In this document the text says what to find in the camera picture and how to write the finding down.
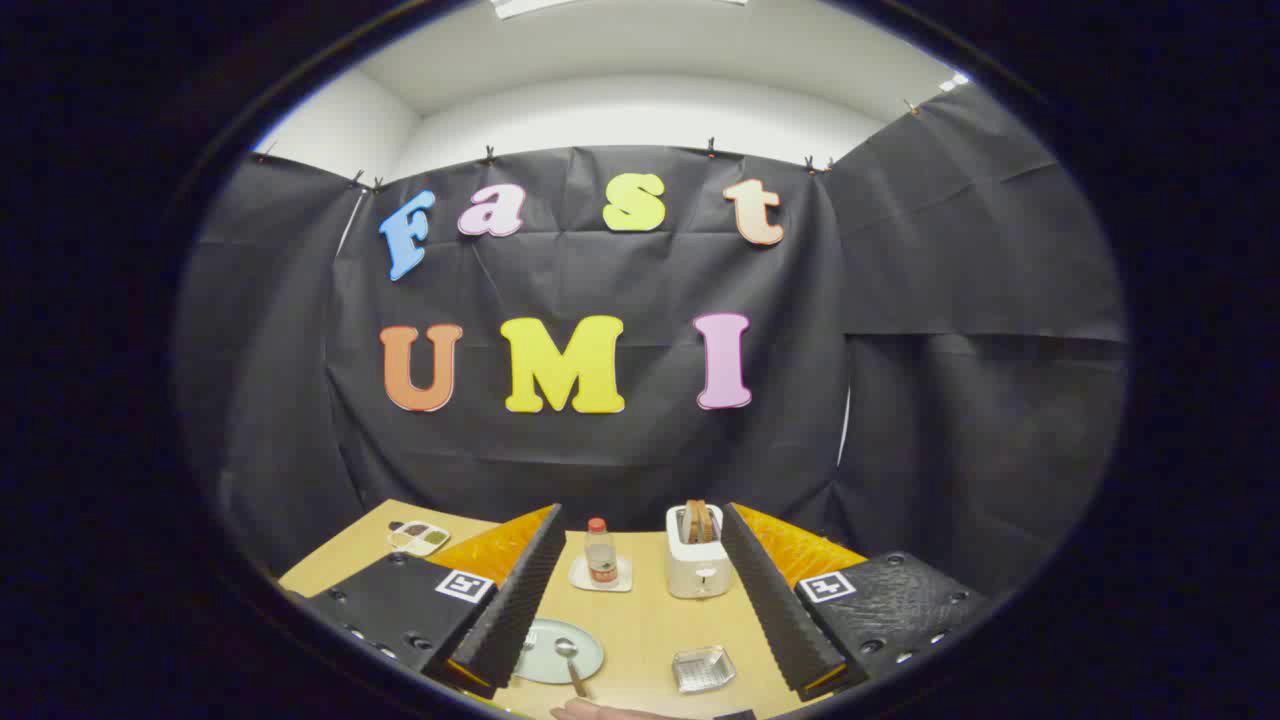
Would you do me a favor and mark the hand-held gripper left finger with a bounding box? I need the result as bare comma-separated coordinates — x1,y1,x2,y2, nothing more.
300,503,567,701

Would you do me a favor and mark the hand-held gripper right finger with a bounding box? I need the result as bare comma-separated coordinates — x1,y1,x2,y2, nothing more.
720,502,996,701

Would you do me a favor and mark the white toaster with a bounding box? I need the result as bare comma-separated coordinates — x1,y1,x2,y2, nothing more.
665,503,736,600

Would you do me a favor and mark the black backdrop cloth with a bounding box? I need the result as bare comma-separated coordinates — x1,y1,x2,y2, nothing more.
175,85,1131,601

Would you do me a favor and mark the white square coaster tray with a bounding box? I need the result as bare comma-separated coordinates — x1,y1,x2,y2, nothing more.
568,555,634,593

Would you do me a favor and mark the ceiling light panel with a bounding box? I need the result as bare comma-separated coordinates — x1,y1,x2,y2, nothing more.
490,0,751,21

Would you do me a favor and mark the metal spoon wooden handle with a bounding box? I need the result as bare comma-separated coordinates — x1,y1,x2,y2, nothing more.
555,637,591,699

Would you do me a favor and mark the clear plastic water bottle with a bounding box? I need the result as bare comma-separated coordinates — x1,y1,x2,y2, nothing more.
584,517,619,589

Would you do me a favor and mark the metal mesh basket tray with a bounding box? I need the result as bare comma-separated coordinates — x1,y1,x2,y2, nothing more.
671,645,737,695

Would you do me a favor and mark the white divided sauce dish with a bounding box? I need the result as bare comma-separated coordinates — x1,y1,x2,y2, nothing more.
387,520,452,558

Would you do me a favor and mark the light green round plate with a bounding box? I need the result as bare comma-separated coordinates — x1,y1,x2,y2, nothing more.
513,618,605,686

